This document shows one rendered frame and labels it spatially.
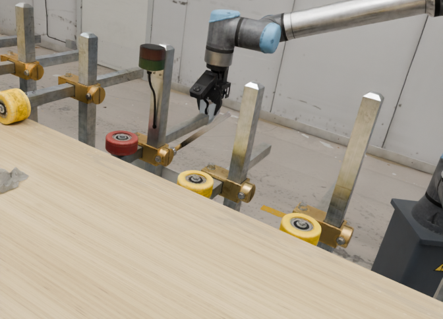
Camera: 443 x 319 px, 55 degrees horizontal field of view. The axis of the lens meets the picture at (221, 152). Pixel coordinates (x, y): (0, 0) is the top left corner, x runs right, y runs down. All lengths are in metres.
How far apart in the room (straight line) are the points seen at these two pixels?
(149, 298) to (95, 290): 0.08
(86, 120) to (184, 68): 3.02
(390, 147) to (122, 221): 3.12
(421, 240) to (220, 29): 0.95
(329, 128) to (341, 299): 3.10
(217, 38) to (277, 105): 2.56
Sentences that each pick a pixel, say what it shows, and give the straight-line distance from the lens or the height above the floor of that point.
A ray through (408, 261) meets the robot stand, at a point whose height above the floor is 0.48.
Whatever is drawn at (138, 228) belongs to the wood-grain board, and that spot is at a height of 0.90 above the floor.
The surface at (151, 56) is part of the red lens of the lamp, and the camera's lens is 1.01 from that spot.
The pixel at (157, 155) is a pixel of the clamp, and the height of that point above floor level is 0.86.
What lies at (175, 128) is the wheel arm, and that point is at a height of 0.86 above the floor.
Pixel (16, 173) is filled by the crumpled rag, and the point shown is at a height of 0.91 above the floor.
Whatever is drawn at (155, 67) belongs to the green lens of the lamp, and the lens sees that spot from 1.02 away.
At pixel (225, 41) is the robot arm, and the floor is 1.11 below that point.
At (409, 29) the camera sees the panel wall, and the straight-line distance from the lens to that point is 3.54.
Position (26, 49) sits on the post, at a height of 1.01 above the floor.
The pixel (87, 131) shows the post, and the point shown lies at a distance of 1.31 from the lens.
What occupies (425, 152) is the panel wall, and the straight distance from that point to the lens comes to 3.73.
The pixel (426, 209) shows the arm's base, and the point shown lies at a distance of 1.67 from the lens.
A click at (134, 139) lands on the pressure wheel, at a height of 0.91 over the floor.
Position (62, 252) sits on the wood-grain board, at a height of 0.90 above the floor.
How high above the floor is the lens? 1.38
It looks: 26 degrees down
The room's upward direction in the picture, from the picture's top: 10 degrees clockwise
